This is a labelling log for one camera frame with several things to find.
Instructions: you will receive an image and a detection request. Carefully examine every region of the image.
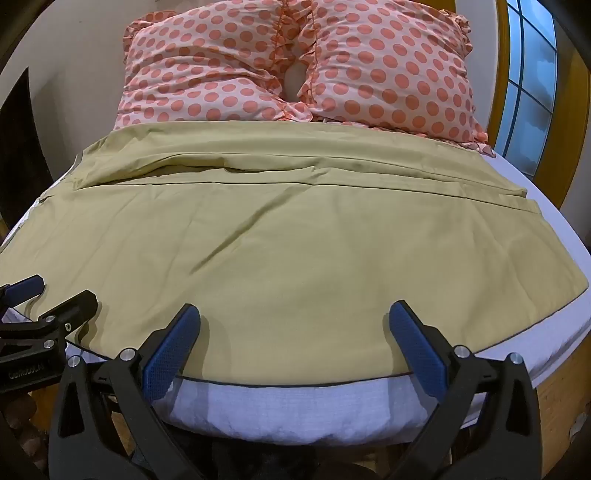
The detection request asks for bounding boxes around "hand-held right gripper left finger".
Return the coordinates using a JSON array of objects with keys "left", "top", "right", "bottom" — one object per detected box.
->
[{"left": 48, "top": 303, "right": 202, "bottom": 480}]

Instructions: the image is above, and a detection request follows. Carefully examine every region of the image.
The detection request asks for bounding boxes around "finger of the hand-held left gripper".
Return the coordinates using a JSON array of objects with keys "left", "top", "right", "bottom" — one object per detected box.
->
[
  {"left": 0, "top": 289, "right": 99, "bottom": 357},
  {"left": 0, "top": 274, "right": 46, "bottom": 308}
]

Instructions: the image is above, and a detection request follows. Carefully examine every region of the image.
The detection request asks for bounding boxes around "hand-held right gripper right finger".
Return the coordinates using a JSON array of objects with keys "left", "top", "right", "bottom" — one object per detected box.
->
[{"left": 388, "top": 300, "right": 542, "bottom": 480}]

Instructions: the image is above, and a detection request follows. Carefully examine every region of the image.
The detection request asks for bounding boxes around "olive yellow bed sheet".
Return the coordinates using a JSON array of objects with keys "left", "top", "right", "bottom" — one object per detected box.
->
[{"left": 0, "top": 121, "right": 590, "bottom": 387}]

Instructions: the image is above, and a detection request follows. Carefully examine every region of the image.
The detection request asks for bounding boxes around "white bed mattress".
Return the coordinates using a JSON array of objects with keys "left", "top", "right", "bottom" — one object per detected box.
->
[{"left": 0, "top": 150, "right": 591, "bottom": 448}]

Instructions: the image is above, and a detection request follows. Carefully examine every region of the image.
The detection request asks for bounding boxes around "pink polka dot pillow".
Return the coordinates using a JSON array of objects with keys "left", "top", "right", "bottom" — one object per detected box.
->
[
  {"left": 113, "top": 4, "right": 315, "bottom": 131},
  {"left": 295, "top": 0, "right": 491, "bottom": 156}
]

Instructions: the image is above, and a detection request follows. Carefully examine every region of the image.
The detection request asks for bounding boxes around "yellow framed window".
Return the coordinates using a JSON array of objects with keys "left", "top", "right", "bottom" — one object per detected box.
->
[{"left": 485, "top": 0, "right": 591, "bottom": 210}]

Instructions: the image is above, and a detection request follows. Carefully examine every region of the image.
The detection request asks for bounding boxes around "wooden bed frame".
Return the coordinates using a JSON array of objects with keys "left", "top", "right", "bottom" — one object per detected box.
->
[{"left": 28, "top": 344, "right": 591, "bottom": 480}]

